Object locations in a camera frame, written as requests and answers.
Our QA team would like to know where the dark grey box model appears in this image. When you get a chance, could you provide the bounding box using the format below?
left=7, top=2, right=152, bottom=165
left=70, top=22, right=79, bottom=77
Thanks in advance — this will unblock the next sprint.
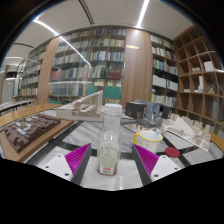
left=159, top=104, right=174, bottom=120
left=125, top=101, right=148, bottom=120

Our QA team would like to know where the flat white site plan model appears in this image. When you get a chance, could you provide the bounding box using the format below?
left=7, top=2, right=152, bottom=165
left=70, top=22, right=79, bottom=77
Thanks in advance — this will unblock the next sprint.
left=121, top=121, right=167, bottom=135

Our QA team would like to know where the white stepped building model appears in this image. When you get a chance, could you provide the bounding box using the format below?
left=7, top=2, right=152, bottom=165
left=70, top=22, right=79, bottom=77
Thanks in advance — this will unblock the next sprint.
left=55, top=89, right=105, bottom=122

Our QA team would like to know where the straight ceiling light strip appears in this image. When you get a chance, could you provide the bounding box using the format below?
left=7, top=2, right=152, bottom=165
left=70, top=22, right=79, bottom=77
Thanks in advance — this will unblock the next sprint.
left=135, top=0, right=151, bottom=29

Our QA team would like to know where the grey-blue building model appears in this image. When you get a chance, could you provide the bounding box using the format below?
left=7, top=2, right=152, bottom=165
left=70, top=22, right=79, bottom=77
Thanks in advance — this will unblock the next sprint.
left=134, top=99, right=162, bottom=127

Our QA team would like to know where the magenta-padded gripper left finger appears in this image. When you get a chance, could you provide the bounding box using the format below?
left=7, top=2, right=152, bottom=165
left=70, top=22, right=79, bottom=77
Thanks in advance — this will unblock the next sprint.
left=35, top=142, right=93, bottom=186

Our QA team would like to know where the curved bookshelf with books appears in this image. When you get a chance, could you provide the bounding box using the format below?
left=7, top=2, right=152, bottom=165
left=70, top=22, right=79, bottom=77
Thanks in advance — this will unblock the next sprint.
left=18, top=43, right=48, bottom=101

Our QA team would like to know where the white city block model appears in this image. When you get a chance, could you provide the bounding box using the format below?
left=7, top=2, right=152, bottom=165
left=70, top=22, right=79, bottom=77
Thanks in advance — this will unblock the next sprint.
left=162, top=113, right=213, bottom=152

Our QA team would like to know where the light blue spoon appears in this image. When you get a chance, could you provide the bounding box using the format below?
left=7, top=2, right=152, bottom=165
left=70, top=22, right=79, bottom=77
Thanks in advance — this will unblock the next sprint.
left=150, top=128, right=167, bottom=141

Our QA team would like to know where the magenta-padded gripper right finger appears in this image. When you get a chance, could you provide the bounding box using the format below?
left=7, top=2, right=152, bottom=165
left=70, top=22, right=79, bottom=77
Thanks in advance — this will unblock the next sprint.
left=131, top=143, right=183, bottom=186

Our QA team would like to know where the flat round red coaster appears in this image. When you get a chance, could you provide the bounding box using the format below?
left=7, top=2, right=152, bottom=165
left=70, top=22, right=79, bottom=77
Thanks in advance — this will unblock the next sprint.
left=164, top=147, right=181, bottom=159

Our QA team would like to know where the narrow bookshelf full of books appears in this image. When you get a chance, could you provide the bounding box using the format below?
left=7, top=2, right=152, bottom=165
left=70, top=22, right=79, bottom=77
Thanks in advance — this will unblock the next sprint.
left=149, top=33, right=180, bottom=108

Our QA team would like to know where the clear plastic drink bottle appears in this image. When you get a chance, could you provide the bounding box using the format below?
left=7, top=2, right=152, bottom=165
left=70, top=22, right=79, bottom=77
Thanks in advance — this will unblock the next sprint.
left=96, top=103, right=123, bottom=177

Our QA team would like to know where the wooden cubby shelf unit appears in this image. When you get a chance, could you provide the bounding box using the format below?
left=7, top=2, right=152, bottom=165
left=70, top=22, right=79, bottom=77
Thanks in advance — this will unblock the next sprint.
left=173, top=24, right=224, bottom=135

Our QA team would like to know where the brown terrain model on board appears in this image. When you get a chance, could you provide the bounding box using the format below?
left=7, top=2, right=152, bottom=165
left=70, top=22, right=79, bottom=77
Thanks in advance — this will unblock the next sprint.
left=0, top=113, right=75, bottom=163

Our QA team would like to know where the wide bookshelf full of books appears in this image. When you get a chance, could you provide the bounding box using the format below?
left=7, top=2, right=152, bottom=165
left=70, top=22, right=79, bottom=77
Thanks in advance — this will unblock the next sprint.
left=48, top=27, right=127, bottom=105

